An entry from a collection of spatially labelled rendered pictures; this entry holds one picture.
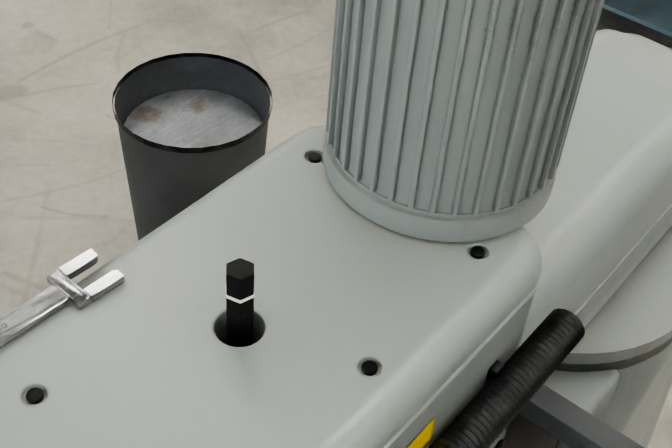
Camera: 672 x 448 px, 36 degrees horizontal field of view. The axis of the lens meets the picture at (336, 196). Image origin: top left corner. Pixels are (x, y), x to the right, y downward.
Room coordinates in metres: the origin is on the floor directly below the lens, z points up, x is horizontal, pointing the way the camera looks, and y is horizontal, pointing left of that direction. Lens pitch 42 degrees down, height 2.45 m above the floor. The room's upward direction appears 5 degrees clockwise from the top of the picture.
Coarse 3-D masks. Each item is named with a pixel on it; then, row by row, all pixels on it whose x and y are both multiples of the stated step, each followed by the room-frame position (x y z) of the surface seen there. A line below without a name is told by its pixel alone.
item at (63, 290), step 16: (80, 256) 0.53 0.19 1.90; (96, 256) 0.53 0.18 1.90; (64, 272) 0.51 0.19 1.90; (80, 272) 0.52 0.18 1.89; (112, 272) 0.52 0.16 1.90; (48, 288) 0.50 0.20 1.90; (64, 288) 0.50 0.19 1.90; (80, 288) 0.50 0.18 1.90; (96, 288) 0.50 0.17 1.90; (112, 288) 0.51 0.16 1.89; (32, 304) 0.48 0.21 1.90; (48, 304) 0.48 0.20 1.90; (64, 304) 0.48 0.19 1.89; (80, 304) 0.48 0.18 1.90; (0, 320) 0.46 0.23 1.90; (16, 320) 0.46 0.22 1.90; (32, 320) 0.46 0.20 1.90; (0, 336) 0.45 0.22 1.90; (16, 336) 0.45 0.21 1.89
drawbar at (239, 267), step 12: (228, 264) 0.48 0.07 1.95; (240, 264) 0.49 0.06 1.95; (252, 264) 0.49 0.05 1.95; (228, 276) 0.47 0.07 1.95; (240, 276) 0.47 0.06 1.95; (252, 276) 0.48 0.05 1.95; (228, 288) 0.47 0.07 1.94; (240, 288) 0.47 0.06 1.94; (252, 288) 0.48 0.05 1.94; (228, 300) 0.47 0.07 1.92; (252, 300) 0.48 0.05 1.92; (228, 312) 0.47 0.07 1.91; (240, 312) 0.47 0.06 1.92; (252, 312) 0.48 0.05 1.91; (228, 324) 0.47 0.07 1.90; (240, 324) 0.47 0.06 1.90; (252, 324) 0.48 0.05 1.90; (228, 336) 0.47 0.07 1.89; (240, 336) 0.47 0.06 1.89; (252, 336) 0.48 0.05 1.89
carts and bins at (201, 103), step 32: (160, 64) 2.61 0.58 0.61; (192, 64) 2.65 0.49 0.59; (224, 64) 2.64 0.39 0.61; (128, 96) 2.50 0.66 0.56; (160, 96) 2.58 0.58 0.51; (192, 96) 2.60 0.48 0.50; (224, 96) 2.61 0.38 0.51; (256, 96) 2.57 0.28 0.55; (128, 128) 2.41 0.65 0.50; (160, 128) 2.42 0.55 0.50; (192, 128) 2.43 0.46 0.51; (224, 128) 2.45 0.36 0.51; (256, 128) 2.31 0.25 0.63; (128, 160) 2.29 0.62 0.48; (160, 160) 2.21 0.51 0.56; (192, 160) 2.20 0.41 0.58; (224, 160) 2.23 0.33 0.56; (160, 192) 2.22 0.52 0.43; (192, 192) 2.21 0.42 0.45; (160, 224) 2.23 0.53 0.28
